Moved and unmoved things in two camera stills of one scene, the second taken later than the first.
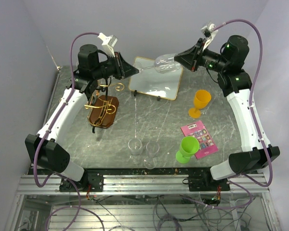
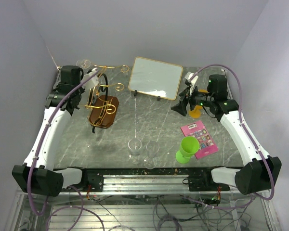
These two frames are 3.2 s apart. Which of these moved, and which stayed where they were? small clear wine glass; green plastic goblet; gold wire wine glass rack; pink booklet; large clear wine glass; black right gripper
Moved: large clear wine glass; black right gripper
Stayed: green plastic goblet; gold wire wine glass rack; pink booklet; small clear wine glass
